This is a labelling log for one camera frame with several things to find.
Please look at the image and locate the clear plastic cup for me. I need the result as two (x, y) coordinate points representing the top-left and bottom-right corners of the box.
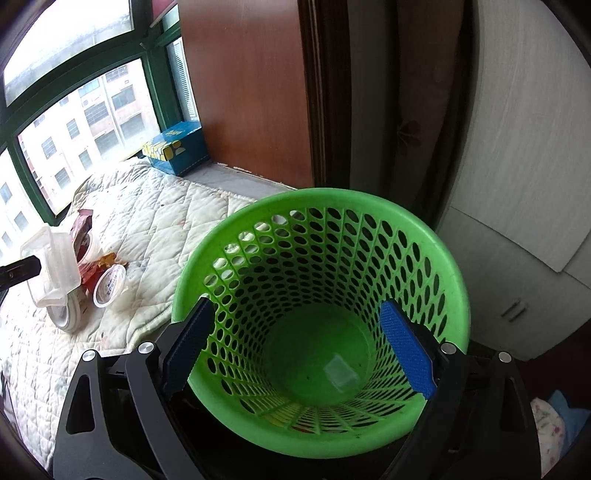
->
(21, 225), (81, 308)

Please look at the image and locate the white yogurt cup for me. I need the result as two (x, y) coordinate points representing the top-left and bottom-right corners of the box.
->
(92, 264), (126, 308)

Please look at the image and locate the brown wooden wardrobe panel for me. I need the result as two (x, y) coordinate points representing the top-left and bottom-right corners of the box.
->
(178, 1), (314, 188)

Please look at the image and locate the green plastic waste basket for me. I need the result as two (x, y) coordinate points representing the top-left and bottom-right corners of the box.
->
(171, 188), (471, 459)

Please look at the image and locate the green window frame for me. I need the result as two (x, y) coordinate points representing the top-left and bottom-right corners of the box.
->
(0, 0), (187, 227)

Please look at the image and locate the white cabinet door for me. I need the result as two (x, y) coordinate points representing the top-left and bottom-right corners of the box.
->
(438, 1), (590, 360)

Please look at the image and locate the blue yellow tissue box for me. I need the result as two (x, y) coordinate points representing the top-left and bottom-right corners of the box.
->
(141, 121), (211, 177)

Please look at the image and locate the white quilted mattress pad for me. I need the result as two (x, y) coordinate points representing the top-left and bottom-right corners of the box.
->
(1, 160), (252, 468)

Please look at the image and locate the floral blue cloth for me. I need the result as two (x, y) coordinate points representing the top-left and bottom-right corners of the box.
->
(531, 390), (590, 477)

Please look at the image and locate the white plastic lid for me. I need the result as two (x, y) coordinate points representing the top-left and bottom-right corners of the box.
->
(46, 287), (91, 334)

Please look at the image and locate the red orange wrapper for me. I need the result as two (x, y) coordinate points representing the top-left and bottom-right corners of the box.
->
(79, 252), (116, 296)

